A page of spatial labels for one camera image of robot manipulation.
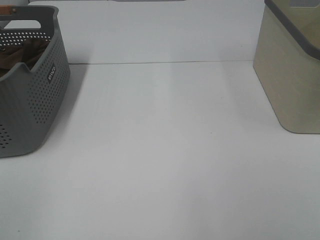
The brown towel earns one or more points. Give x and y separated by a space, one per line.
29 52

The grey perforated laundry basket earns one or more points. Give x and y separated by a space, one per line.
30 98

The beige bin with grey rim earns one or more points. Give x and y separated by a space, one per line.
287 62

